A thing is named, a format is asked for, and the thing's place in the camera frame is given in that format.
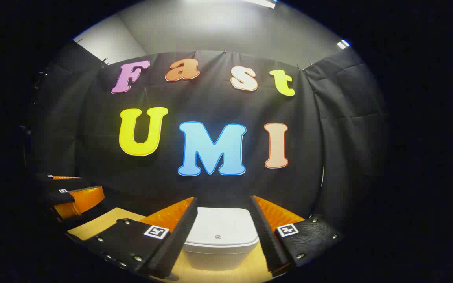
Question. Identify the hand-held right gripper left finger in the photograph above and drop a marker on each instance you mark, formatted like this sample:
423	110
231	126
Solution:
179	239

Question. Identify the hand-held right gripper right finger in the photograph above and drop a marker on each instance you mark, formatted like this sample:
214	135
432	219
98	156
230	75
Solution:
266	239

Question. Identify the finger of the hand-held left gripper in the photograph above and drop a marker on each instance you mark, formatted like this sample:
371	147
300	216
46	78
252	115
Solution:
67	182
89	198

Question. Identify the white desktop garbage bin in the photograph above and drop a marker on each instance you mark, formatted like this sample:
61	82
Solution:
218	224

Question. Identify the wooden desktop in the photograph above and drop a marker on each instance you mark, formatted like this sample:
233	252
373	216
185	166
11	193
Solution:
104	224

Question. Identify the ceiling light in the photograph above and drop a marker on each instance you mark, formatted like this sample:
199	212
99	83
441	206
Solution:
260	3
343	44

